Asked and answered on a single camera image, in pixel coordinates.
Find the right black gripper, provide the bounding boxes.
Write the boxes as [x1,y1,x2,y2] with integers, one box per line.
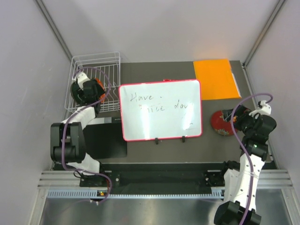
[222,104,260,136]

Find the orange plate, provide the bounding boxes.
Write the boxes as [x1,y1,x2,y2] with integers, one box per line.
[95,78,106,103]

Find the red floral plate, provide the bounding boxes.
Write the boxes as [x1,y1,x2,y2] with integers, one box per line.
[210,109,233,136]

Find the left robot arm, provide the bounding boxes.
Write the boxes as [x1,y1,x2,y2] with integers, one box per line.
[50,78,106,186]

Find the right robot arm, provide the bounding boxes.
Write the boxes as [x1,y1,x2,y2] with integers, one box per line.
[211,102,277,225]

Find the black tablet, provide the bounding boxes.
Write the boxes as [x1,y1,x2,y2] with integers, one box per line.
[83,117,127,160]

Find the orange folder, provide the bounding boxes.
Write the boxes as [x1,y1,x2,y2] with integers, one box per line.
[193,59,241,100]

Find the red framed whiteboard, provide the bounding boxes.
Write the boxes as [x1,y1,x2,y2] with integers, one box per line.
[119,79,203,142]

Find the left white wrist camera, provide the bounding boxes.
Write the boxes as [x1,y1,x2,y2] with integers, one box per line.
[73,72,90,88]

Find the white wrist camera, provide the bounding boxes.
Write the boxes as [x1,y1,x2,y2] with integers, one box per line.
[73,72,90,88]
[249,100,271,117]

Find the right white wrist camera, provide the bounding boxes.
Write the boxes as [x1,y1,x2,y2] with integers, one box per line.
[249,100,271,117]

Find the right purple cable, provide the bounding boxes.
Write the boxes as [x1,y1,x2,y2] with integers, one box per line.
[231,93,274,225]

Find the white wire dish rack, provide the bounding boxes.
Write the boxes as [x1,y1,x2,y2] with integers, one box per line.
[65,51,121,113]

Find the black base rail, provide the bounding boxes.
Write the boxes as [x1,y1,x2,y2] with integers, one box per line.
[67,161,240,193]

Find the grey cable duct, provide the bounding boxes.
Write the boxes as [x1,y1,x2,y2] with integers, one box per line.
[47,189,224,199]

